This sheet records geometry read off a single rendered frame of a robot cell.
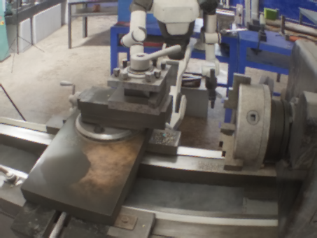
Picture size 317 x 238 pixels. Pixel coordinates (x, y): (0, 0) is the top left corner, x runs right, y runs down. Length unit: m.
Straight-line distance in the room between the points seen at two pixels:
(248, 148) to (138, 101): 0.41
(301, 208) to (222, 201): 0.47
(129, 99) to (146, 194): 0.35
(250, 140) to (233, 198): 0.44
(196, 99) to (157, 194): 1.87
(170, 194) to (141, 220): 0.32
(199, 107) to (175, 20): 1.28
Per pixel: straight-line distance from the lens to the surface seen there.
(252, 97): 0.83
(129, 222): 0.90
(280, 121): 0.86
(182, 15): 1.92
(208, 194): 1.21
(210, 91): 2.25
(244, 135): 0.80
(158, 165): 1.16
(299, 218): 0.86
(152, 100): 1.01
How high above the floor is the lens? 1.57
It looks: 31 degrees down
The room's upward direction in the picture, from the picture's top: 1 degrees clockwise
